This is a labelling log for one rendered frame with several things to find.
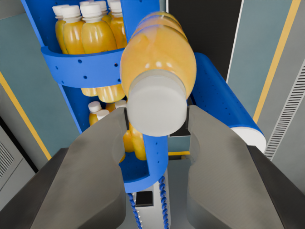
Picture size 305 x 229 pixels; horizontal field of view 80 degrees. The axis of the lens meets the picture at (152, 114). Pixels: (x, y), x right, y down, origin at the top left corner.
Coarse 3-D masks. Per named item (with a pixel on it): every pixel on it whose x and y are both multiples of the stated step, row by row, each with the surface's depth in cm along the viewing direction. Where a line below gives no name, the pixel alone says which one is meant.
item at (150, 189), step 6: (150, 186) 107; (138, 192) 103; (144, 192) 102; (150, 192) 102; (138, 198) 100; (144, 198) 100; (150, 198) 99; (138, 204) 97; (144, 204) 97; (150, 204) 97
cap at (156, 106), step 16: (144, 80) 11; (160, 80) 11; (144, 96) 11; (160, 96) 11; (176, 96) 11; (128, 112) 11; (144, 112) 11; (160, 112) 11; (176, 112) 11; (144, 128) 12; (160, 128) 12; (176, 128) 12
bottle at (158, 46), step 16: (144, 16) 25; (160, 16) 21; (144, 32) 15; (160, 32) 15; (176, 32) 16; (128, 48) 15; (144, 48) 13; (160, 48) 13; (176, 48) 14; (128, 64) 14; (144, 64) 13; (160, 64) 13; (176, 64) 13; (192, 64) 14; (128, 80) 14; (176, 80) 12; (192, 80) 14; (128, 96) 13
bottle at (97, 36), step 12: (84, 24) 36; (96, 24) 36; (84, 36) 37; (96, 36) 36; (108, 36) 37; (84, 48) 38; (96, 48) 37; (108, 48) 38; (120, 84) 44; (108, 96) 44; (120, 96) 45
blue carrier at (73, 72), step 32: (32, 0) 40; (64, 0) 48; (96, 0) 52; (128, 0) 31; (128, 32) 34; (64, 64) 36; (96, 64) 35; (64, 96) 50; (96, 96) 66; (128, 160) 72; (160, 160) 60; (128, 192) 61
